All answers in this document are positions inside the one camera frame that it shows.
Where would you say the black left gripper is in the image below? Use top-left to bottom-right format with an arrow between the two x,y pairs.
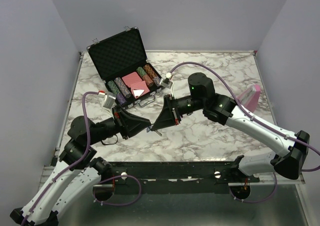
88,104 -> 152,145

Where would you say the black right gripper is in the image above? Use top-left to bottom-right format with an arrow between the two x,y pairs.
152,95 -> 205,131

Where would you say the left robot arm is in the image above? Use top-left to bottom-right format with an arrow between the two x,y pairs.
10,106 -> 151,225

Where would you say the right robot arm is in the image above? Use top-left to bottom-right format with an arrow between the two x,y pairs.
151,73 -> 310,182

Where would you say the red playing card deck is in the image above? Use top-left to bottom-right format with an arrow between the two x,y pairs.
122,72 -> 150,93

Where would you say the black poker chip case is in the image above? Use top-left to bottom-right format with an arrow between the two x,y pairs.
87,27 -> 163,109

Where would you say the pink metronome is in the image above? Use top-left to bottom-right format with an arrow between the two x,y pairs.
237,84 -> 261,112

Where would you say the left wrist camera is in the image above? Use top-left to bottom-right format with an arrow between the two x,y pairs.
98,90 -> 116,110

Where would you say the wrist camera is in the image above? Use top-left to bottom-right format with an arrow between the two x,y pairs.
160,72 -> 174,94
98,90 -> 116,110

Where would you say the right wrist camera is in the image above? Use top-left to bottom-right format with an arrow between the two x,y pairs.
160,72 -> 174,94

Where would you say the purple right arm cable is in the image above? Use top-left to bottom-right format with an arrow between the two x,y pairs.
169,62 -> 320,204

